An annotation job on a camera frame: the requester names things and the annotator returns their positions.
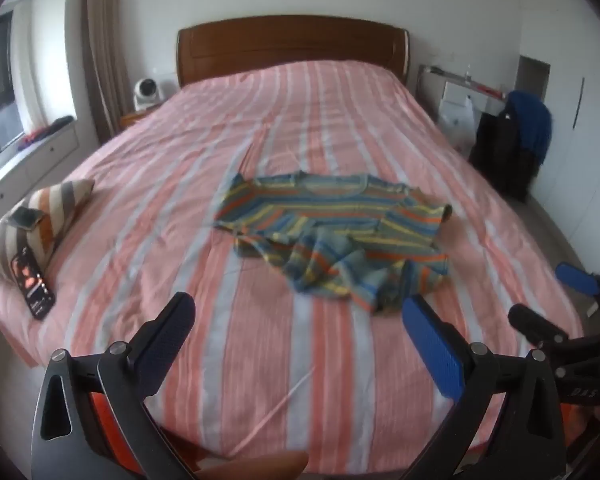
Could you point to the window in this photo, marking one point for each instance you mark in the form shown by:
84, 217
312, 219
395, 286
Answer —
0, 85

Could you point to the bed with pink striped cover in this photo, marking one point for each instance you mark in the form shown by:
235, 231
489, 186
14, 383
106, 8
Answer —
330, 385

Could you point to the white round device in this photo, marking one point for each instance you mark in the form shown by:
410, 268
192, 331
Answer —
147, 92

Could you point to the striped knit shirt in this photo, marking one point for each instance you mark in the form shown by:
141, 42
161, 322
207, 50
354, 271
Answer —
330, 210

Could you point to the beige curtain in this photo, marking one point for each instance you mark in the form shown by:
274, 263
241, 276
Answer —
105, 60

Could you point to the blue jacket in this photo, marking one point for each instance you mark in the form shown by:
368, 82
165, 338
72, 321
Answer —
532, 120

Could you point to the white plastic bag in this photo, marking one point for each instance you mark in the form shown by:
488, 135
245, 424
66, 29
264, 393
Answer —
455, 125

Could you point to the wooden nightstand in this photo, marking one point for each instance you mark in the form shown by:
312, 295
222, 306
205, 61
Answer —
132, 119

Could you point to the white window seat cabinet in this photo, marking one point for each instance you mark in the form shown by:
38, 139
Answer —
55, 145

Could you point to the white wardrobe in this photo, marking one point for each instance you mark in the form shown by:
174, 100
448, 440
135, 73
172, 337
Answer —
590, 135

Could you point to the black smartphone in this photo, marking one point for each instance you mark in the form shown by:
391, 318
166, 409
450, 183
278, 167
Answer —
30, 280

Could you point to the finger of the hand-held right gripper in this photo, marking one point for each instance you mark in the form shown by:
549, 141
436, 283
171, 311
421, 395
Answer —
577, 279
535, 322

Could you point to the wooden headboard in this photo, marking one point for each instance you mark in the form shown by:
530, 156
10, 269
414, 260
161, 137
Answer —
290, 40

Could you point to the brown striped pillow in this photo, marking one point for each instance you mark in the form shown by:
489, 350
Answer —
55, 210

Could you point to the person's orange clothing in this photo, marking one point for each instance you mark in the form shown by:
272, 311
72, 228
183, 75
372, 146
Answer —
110, 430

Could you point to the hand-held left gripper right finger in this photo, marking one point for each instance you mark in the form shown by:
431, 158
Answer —
432, 347

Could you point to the white desk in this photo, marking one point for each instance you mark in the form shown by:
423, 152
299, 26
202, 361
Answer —
460, 92

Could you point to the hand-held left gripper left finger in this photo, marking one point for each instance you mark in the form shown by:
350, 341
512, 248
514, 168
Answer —
167, 332

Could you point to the dark cloth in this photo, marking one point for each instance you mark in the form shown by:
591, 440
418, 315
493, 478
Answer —
60, 122

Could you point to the red cloth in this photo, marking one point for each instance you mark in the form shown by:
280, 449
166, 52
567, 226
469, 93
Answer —
32, 138

